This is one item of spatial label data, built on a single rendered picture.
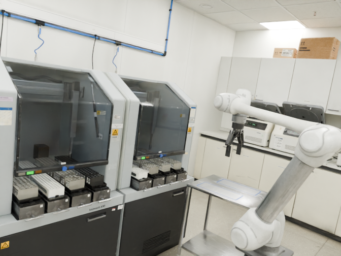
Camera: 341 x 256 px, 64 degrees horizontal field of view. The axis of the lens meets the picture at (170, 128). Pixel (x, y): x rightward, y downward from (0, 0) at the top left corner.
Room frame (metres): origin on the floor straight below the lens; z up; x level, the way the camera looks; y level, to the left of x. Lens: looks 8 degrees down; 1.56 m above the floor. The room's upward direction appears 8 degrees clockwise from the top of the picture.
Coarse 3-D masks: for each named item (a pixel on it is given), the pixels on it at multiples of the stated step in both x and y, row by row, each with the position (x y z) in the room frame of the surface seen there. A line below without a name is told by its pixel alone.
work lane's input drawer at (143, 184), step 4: (132, 180) 2.09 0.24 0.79; (136, 180) 2.08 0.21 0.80; (140, 180) 2.05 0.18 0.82; (144, 180) 2.08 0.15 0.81; (148, 180) 2.11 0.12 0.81; (132, 184) 2.09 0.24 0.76; (136, 184) 2.06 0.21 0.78; (140, 184) 2.04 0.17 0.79; (144, 184) 2.08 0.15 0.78; (148, 184) 2.11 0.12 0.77; (140, 188) 2.05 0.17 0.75; (144, 188) 2.08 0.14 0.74; (152, 188) 2.09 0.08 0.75
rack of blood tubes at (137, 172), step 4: (132, 168) 2.18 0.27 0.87; (136, 168) 2.21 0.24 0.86; (140, 168) 2.21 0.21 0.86; (132, 172) 2.25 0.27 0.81; (136, 172) 2.09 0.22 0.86; (140, 172) 2.12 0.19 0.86; (144, 172) 2.12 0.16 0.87; (132, 176) 2.12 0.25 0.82; (136, 176) 2.09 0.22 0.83; (140, 176) 2.09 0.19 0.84; (144, 176) 2.12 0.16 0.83
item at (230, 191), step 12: (204, 180) 2.26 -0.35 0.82; (216, 180) 2.30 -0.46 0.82; (228, 180) 2.35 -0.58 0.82; (204, 192) 2.01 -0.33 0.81; (216, 192) 2.01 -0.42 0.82; (228, 192) 2.05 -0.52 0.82; (240, 192) 2.09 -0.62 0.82; (252, 192) 2.13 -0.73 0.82; (264, 192) 2.17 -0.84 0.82; (240, 204) 1.84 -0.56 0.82; (252, 204) 1.87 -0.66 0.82; (204, 228) 2.45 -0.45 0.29; (180, 240) 2.11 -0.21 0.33; (192, 240) 2.22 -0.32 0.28; (204, 240) 2.25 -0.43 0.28; (216, 240) 2.27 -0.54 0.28; (228, 240) 2.30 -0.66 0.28; (180, 252) 2.11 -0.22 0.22; (192, 252) 2.05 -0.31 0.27; (204, 252) 2.06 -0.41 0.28; (216, 252) 2.08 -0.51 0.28; (228, 252) 2.11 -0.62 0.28; (240, 252) 2.13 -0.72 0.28
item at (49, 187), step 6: (36, 174) 1.77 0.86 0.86; (42, 174) 1.79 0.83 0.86; (36, 180) 1.67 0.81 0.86; (42, 180) 1.69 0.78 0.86; (48, 180) 1.69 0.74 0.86; (54, 180) 1.71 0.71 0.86; (42, 186) 1.61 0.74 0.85; (48, 186) 1.60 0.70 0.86; (54, 186) 1.62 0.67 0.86; (60, 186) 1.63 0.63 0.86; (42, 192) 1.61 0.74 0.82; (48, 192) 1.55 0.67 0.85; (54, 192) 1.57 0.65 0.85; (60, 192) 1.60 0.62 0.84
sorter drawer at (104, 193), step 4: (88, 188) 1.79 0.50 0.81; (92, 188) 1.77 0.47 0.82; (96, 188) 1.78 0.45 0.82; (100, 188) 1.79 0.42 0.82; (104, 188) 1.80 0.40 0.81; (108, 188) 1.83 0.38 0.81; (92, 192) 1.75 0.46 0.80; (96, 192) 1.75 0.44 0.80; (100, 192) 1.78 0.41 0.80; (104, 192) 1.80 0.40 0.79; (108, 192) 1.82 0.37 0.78; (92, 196) 1.74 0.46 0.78; (96, 196) 1.75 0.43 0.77; (100, 196) 1.78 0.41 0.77; (104, 196) 1.80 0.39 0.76; (108, 196) 1.83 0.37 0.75; (96, 200) 1.76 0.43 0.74; (104, 200) 1.75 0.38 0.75; (108, 200) 1.78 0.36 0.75
